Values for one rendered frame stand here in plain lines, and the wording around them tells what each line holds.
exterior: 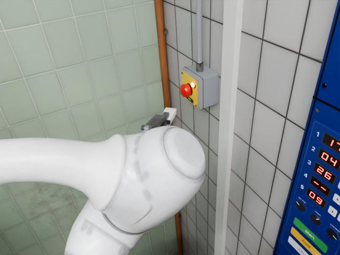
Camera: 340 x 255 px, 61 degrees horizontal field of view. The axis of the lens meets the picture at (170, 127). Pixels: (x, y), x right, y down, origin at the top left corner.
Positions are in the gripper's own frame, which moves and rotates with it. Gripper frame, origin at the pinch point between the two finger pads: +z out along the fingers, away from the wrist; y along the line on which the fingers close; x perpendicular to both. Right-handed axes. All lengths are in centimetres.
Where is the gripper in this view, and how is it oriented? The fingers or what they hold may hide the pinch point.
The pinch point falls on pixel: (167, 117)
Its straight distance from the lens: 74.8
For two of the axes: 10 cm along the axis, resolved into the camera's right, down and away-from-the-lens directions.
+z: 3.0, -5.8, 7.6
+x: 9.5, 1.2, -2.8
